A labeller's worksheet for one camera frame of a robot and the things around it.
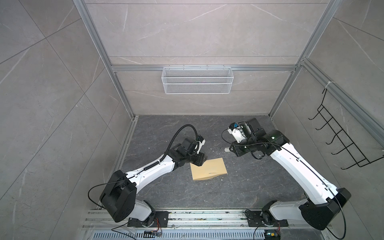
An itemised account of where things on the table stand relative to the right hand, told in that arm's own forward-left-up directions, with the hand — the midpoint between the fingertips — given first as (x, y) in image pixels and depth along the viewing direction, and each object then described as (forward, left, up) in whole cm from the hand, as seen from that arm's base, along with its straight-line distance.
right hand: (232, 146), depth 74 cm
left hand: (+1, +14, -9) cm, 17 cm away
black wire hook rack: (-9, -48, +8) cm, 49 cm away
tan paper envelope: (-2, +10, -23) cm, 25 cm away
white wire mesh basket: (+50, +17, +7) cm, 53 cm away
